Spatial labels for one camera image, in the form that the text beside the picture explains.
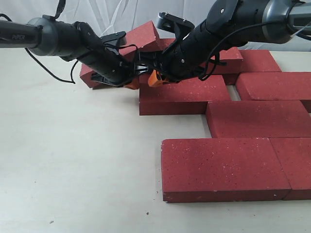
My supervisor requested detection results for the red brick under back stack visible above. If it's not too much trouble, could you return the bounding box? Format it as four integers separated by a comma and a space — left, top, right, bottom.
222, 73, 239, 85

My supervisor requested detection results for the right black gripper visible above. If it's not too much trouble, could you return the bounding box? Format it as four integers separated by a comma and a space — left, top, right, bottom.
138, 20, 219, 87

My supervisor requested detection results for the red brick stacked at back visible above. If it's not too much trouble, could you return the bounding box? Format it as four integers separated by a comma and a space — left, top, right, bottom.
157, 38, 244, 75

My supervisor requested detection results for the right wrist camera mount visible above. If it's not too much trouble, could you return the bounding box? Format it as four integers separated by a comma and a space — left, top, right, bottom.
156, 12, 195, 40

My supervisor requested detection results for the red brick right row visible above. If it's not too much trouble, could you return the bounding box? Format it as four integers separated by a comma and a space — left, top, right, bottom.
236, 72, 311, 101

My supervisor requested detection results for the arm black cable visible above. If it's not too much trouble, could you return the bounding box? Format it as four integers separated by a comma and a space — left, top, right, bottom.
24, 47, 81, 85
198, 20, 292, 81

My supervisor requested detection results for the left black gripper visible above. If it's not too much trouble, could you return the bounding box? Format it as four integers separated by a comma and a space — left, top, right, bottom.
77, 39, 148, 90

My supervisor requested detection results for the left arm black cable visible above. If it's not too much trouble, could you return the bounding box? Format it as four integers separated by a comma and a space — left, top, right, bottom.
24, 47, 81, 85

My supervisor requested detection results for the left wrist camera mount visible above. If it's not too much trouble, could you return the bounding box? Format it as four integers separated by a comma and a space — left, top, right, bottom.
100, 31, 126, 47

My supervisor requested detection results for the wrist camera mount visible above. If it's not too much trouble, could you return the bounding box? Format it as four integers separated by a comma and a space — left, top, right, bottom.
100, 31, 126, 47
156, 12, 195, 40

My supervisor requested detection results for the red brick row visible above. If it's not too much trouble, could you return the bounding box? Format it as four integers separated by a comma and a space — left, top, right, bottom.
206, 100, 311, 138
236, 72, 311, 101

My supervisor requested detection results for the red brick leaning far left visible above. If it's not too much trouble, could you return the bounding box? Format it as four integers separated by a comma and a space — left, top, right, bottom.
80, 20, 161, 88

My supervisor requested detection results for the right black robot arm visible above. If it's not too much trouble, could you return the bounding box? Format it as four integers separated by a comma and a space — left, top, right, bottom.
135, 0, 311, 87

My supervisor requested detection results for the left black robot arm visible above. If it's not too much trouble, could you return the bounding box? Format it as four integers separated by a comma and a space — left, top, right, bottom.
0, 15, 149, 89

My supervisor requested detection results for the red brick with white specks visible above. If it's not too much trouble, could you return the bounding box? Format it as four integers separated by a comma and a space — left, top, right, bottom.
139, 75, 231, 116

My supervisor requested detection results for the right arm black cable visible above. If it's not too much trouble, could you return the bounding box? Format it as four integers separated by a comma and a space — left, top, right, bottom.
198, 20, 292, 81

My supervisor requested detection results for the red brick middle row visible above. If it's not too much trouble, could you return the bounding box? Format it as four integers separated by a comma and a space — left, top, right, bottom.
206, 100, 311, 138

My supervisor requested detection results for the red brick front left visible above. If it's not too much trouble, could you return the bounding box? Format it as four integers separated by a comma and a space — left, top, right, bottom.
161, 138, 292, 203

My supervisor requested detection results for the white fabric backdrop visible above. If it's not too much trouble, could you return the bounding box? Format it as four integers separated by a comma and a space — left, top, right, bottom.
0, 0, 311, 53

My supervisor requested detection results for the red brick front right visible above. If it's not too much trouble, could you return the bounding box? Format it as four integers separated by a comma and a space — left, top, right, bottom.
270, 137, 311, 200

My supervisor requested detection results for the red brick back right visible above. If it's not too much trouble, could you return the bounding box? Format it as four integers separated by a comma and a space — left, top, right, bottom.
240, 50, 282, 73

